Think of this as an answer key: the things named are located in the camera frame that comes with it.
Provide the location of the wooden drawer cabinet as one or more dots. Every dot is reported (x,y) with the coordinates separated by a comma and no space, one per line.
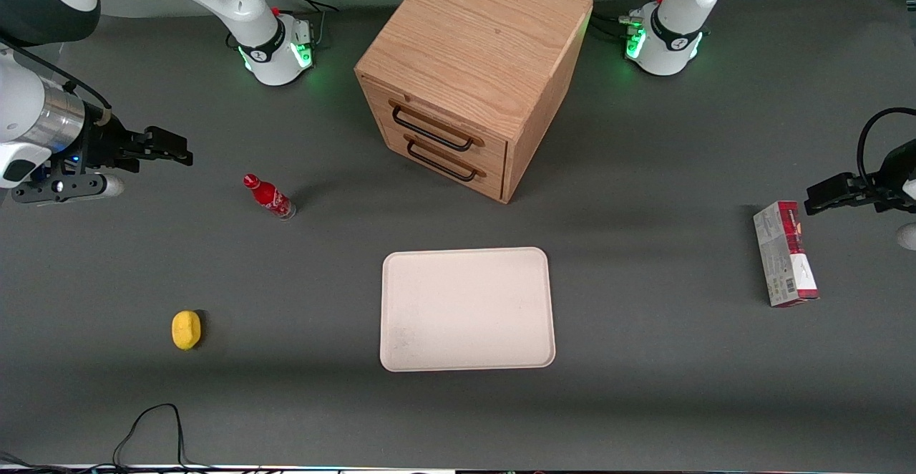
(479,37)

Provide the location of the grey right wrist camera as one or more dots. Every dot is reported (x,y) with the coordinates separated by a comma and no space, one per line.
(71,187)

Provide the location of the beige rectangular tray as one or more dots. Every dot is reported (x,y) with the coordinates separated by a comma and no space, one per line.
(466,309)

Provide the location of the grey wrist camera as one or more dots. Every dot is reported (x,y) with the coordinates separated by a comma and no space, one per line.
(71,187)
(909,236)

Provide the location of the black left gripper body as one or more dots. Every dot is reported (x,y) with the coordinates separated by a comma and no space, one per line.
(892,175)

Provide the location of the yellow lemon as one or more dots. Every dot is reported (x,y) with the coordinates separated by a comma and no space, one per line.
(186,330)

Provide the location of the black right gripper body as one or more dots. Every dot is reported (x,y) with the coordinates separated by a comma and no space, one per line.
(102,146)

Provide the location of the red coke bottle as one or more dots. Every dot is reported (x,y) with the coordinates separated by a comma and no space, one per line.
(270,198)

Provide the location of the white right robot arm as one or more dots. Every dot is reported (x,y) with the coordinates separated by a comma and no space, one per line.
(25,102)

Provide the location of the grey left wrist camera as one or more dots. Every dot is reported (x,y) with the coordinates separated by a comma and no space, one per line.
(909,236)

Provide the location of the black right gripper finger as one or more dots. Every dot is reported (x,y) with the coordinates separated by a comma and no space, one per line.
(168,157)
(168,137)

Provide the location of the grey and red carton box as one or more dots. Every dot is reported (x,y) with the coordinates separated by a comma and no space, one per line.
(783,253)

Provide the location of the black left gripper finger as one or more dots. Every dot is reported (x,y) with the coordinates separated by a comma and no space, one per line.
(837,191)

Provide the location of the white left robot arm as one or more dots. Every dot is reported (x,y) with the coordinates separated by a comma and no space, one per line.
(676,30)

